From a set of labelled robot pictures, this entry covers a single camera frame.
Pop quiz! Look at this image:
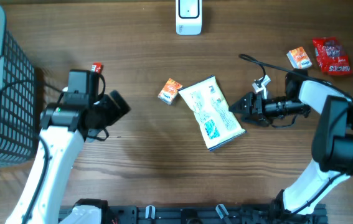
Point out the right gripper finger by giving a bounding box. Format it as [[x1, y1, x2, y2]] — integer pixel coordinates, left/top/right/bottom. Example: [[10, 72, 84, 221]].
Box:
[[242, 114, 271, 127], [228, 93, 253, 114]]

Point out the large yellow snack bag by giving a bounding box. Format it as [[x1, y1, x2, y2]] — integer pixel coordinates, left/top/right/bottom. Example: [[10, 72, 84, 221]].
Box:
[[179, 75, 246, 151]]

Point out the red stick packet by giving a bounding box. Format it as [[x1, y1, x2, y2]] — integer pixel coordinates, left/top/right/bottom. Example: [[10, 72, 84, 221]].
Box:
[[91, 62, 103, 74]]

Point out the small orange box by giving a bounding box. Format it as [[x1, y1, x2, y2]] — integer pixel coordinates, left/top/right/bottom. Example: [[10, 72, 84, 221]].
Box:
[[286, 47, 312, 69], [158, 78, 182, 105]]

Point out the red snack packet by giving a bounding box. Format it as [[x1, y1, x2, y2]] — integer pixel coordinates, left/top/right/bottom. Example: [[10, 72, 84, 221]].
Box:
[[313, 37, 352, 76]]

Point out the dark grey plastic basket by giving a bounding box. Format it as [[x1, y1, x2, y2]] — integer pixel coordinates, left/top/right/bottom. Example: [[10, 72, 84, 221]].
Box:
[[0, 6, 36, 167]]

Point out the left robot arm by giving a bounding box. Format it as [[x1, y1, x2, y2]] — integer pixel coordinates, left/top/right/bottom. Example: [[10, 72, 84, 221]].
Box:
[[6, 90, 130, 223]]

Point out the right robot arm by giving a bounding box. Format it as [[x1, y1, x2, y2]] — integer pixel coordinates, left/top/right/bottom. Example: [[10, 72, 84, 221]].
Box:
[[228, 69, 353, 218]]

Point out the white barcode scanner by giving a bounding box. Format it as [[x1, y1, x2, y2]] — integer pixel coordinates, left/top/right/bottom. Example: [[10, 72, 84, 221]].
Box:
[[175, 0, 202, 35]]

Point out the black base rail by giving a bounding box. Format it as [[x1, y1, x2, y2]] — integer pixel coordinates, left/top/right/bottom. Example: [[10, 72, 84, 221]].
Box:
[[58, 203, 329, 224]]

